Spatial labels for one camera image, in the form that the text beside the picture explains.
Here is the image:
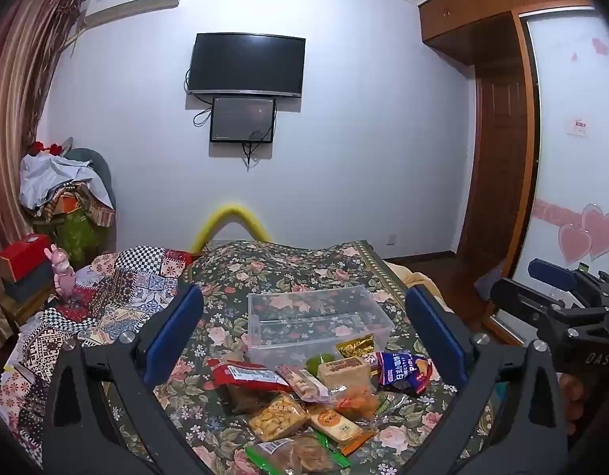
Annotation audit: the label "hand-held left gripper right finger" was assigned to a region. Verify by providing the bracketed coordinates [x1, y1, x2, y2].
[404, 284, 568, 475]

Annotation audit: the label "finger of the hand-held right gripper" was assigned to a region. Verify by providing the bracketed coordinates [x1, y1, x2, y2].
[489, 277, 562, 348]
[528, 258, 589, 298]

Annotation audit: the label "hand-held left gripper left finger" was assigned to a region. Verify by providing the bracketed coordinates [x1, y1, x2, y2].
[41, 284, 206, 475]

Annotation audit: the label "blue snack packet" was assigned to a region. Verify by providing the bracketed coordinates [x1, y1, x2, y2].
[376, 351, 434, 395]

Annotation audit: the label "red snack packet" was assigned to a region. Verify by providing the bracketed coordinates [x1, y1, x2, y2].
[209, 357, 291, 393]

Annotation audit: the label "beige cake packet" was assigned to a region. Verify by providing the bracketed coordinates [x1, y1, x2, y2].
[317, 356, 373, 390]

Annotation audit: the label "orange fried snack packet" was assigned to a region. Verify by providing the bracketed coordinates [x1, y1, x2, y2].
[333, 385, 380, 422]

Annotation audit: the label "clear plastic storage box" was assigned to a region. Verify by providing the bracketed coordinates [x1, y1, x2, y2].
[246, 285, 397, 369]

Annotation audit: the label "yellow cracker packet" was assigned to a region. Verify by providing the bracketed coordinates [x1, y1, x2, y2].
[247, 392, 311, 442]

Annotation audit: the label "cream packet with orange label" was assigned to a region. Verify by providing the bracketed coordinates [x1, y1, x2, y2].
[309, 403, 378, 457]

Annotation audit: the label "green snack packet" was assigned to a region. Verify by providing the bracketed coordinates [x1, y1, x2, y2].
[244, 433, 351, 475]

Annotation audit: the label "person's right hand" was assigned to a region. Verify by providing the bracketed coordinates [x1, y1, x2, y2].
[559, 373, 589, 436]

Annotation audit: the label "grey cloth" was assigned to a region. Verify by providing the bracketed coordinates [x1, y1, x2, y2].
[475, 264, 506, 302]

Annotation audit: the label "beige bedding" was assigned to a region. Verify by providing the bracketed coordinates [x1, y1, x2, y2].
[383, 262, 454, 314]

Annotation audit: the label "patchwork quilt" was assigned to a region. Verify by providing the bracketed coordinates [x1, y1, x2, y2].
[0, 245, 194, 466]

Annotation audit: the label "gold foil packet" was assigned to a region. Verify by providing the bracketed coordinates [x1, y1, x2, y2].
[336, 334, 375, 358]

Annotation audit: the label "brown snack packet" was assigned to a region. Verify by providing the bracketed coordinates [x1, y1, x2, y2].
[228, 385, 266, 415]

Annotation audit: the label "floral blanket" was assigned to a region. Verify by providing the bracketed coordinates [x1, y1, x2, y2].
[99, 240, 493, 475]

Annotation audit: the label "pink rabbit toy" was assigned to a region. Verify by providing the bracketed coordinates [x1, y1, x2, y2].
[44, 245, 78, 306]

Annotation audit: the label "yellow foam tube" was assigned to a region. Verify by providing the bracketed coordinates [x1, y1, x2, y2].
[190, 202, 271, 253]

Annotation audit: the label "green patterned bag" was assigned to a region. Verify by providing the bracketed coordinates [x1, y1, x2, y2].
[57, 208, 103, 269]

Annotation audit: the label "peanut bar clear packet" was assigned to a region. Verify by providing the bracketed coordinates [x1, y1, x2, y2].
[277, 363, 331, 403]

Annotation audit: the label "dark grey box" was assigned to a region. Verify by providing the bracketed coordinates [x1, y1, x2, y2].
[2, 260, 58, 304]

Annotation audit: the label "wooden nightstand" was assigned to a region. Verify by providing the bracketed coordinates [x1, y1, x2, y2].
[0, 282, 63, 330]

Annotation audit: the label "red box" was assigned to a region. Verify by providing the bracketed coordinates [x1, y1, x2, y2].
[0, 234, 55, 280]

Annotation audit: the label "grey chair back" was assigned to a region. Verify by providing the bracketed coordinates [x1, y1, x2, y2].
[64, 147, 118, 209]

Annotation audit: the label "pile of clothes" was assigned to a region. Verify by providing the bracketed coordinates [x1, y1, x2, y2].
[19, 151, 116, 226]

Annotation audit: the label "red artificial flowers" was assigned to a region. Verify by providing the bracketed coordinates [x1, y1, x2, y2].
[27, 141, 64, 158]

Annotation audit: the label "striped brown curtain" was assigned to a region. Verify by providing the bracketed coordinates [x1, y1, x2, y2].
[0, 0, 85, 347]

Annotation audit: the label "wooden overhead cabinet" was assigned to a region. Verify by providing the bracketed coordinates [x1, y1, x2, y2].
[417, 0, 597, 65]

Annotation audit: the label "black monitor cable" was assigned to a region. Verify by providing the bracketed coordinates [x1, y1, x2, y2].
[241, 131, 264, 171]

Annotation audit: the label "black television cable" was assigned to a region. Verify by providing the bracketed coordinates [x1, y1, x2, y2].
[186, 66, 212, 128]

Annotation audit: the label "small wall monitor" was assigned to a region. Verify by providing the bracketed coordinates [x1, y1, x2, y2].
[210, 96, 276, 144]

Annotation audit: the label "wall television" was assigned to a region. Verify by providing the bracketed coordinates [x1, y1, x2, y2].
[187, 33, 306, 99]

